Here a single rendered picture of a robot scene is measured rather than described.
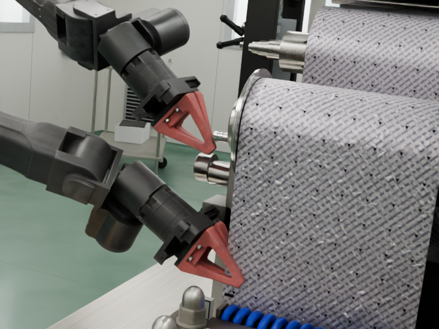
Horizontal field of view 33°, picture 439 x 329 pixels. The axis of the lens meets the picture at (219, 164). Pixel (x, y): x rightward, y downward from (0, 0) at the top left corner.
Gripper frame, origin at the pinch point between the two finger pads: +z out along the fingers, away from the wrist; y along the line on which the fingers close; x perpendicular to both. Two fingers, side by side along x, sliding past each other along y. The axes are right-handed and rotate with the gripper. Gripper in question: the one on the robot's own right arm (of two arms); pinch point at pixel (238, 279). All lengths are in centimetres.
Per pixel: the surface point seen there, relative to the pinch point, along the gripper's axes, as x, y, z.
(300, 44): 22.3, -28.0, -17.8
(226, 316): -2.9, 3.7, 2.1
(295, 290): 4.1, 0.2, 6.3
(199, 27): -120, -555, -232
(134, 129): -184, -429, -183
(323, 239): 11.4, 0.2, 4.9
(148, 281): -28.5, -31.1, -15.6
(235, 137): 14.3, 1.3, -10.5
